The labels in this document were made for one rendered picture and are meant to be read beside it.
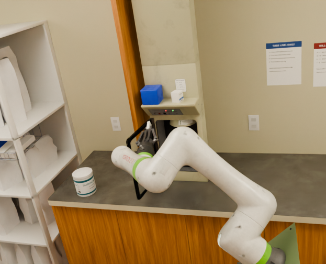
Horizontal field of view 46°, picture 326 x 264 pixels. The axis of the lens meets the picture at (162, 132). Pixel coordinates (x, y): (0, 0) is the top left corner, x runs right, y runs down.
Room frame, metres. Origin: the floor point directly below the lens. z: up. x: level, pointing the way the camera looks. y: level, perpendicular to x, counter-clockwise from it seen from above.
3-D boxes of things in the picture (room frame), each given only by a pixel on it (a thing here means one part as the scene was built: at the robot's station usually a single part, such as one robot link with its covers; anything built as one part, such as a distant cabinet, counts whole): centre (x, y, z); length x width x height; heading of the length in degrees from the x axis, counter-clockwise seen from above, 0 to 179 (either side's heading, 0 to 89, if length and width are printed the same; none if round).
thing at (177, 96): (2.08, -0.11, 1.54); 0.05 x 0.05 x 0.06; 55
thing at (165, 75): (2.27, -0.13, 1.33); 0.32 x 0.25 x 0.77; 70
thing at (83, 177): (2.20, 0.55, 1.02); 0.13 x 0.13 x 0.15
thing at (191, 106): (2.10, -0.07, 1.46); 0.32 x 0.11 x 0.10; 70
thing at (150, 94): (2.14, 0.03, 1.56); 0.10 x 0.10 x 0.09; 70
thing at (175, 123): (2.24, -0.14, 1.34); 0.18 x 0.18 x 0.05
